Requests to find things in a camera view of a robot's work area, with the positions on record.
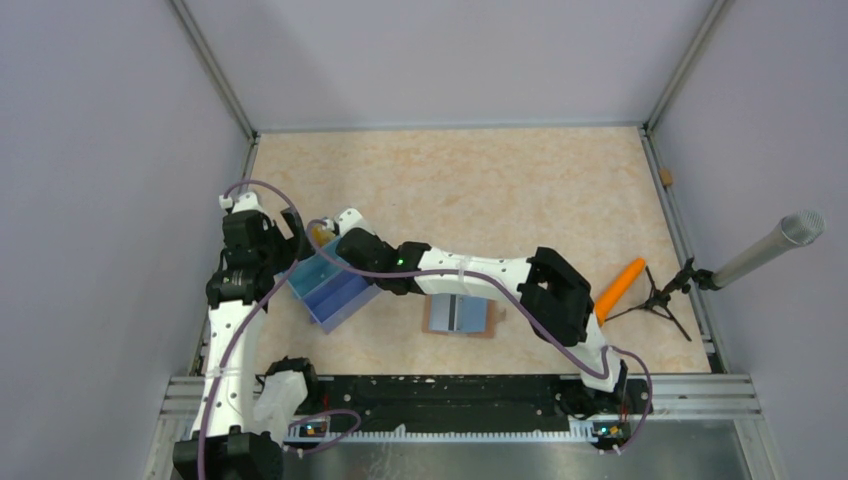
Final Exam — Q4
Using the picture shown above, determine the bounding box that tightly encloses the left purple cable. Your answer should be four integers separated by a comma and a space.
197, 180, 362, 480

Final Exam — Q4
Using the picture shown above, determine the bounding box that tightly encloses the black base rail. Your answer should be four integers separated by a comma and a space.
296, 374, 653, 435

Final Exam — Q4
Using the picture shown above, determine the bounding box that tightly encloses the orange carrot toy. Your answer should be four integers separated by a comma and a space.
594, 258, 646, 327

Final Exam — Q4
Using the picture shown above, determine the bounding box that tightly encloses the light blue card box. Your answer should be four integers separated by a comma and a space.
287, 239, 346, 299

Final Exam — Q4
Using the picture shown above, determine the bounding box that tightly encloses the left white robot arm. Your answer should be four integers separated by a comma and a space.
172, 191, 321, 479

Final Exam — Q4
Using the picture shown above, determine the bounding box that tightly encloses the purple blue card box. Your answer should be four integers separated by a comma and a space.
303, 272, 382, 334

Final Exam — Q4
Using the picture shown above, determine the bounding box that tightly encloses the small tan block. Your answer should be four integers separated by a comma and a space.
658, 168, 674, 188

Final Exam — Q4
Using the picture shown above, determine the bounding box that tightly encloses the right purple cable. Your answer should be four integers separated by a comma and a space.
305, 218, 654, 455

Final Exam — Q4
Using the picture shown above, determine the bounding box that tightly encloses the purple cable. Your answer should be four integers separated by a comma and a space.
305, 218, 654, 455
197, 180, 362, 480

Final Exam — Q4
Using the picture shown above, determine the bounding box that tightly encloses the silver microphone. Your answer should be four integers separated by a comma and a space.
711, 209, 827, 290

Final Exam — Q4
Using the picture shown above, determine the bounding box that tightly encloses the yellow credit card stack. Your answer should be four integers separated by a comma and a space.
310, 224, 336, 248

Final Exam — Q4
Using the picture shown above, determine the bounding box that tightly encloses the black microphone tripod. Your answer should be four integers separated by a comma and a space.
611, 257, 720, 342

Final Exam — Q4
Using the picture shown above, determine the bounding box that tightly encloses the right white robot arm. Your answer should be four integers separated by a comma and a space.
322, 209, 627, 412

